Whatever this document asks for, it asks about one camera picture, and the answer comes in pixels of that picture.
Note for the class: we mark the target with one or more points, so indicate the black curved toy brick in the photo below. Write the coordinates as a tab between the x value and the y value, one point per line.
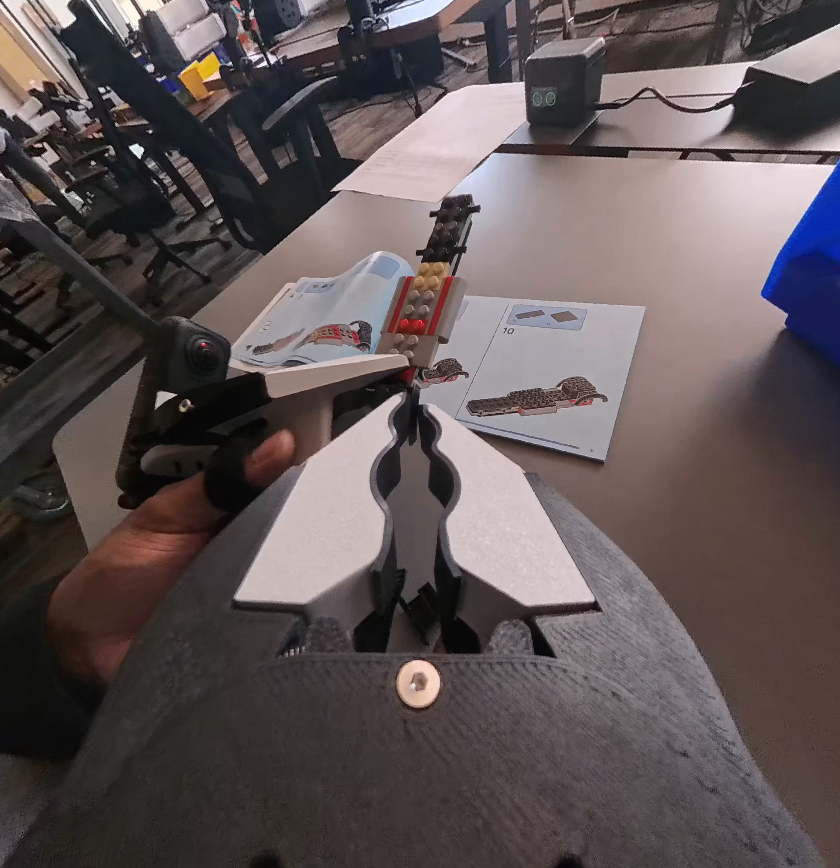
411	407

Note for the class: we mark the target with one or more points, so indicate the person's left hand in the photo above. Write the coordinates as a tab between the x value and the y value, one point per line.
121	576

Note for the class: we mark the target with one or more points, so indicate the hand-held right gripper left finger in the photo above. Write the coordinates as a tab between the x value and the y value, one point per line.
318	536

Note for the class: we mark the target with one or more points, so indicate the blue plastic bin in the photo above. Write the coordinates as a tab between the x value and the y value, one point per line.
819	271

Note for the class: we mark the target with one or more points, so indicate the yellow storage bin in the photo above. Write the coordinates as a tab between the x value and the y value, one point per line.
199	78

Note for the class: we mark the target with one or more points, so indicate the grey-brown desk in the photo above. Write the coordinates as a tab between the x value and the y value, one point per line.
697	271

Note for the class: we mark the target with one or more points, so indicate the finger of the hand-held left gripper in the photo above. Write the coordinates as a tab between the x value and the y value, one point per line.
325	373

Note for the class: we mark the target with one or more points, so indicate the dark side desk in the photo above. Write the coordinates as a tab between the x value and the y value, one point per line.
664	135

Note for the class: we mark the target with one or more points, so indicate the person's left forearm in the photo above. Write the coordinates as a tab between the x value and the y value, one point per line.
26	678

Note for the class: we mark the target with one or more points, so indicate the white paper sheet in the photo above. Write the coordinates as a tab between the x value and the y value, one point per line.
433	149

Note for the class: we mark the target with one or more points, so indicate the grey red toy brick model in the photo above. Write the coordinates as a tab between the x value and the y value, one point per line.
420	312

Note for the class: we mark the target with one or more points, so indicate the background work table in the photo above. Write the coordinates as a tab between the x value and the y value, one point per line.
406	20

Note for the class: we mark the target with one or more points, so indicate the black office chair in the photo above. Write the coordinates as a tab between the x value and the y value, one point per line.
189	135
121	210

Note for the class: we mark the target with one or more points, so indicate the black rectangular device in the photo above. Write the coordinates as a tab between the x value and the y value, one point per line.
799	74

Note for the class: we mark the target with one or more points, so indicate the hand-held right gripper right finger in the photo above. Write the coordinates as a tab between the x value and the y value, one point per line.
514	536

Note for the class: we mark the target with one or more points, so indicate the dark cube device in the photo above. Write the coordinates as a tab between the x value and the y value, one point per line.
562	74

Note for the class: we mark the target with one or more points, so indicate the brick instruction booklet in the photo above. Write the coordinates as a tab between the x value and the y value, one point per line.
562	352

